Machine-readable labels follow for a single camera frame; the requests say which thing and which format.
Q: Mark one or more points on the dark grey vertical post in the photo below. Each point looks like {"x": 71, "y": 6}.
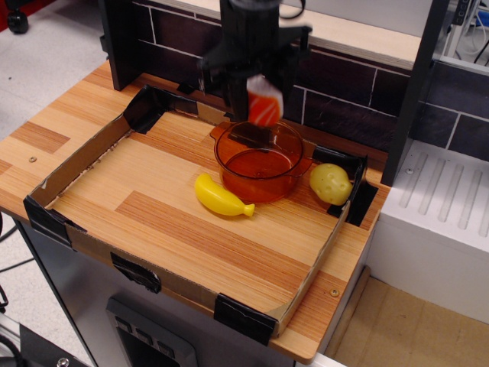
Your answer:
{"x": 430, "y": 50}

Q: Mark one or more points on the grey oven control panel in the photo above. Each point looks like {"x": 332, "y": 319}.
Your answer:
{"x": 146, "y": 343}

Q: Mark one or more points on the yellow toy potato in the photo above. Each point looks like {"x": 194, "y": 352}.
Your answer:
{"x": 330, "y": 183}

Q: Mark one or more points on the white toy sink drainer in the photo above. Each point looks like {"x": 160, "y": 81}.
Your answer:
{"x": 431, "y": 239}

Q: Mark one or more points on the black caster wheel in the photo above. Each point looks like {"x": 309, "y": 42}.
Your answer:
{"x": 17, "y": 21}

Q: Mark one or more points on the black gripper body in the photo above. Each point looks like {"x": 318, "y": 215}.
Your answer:
{"x": 253, "y": 43}

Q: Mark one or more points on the yellow toy banana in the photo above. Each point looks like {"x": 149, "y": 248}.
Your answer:
{"x": 218, "y": 199}

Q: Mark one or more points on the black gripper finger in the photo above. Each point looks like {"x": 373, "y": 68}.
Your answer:
{"x": 238, "y": 98}

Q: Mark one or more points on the cardboard fence with black tape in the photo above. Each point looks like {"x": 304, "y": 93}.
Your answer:
{"x": 127, "y": 198}

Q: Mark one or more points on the salmon sushi toy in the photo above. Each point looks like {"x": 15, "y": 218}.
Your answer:
{"x": 265, "y": 102}

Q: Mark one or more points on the orange transparent plastic pot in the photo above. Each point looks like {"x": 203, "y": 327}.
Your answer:
{"x": 260, "y": 164}

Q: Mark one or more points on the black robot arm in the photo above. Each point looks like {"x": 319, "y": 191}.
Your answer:
{"x": 254, "y": 64}

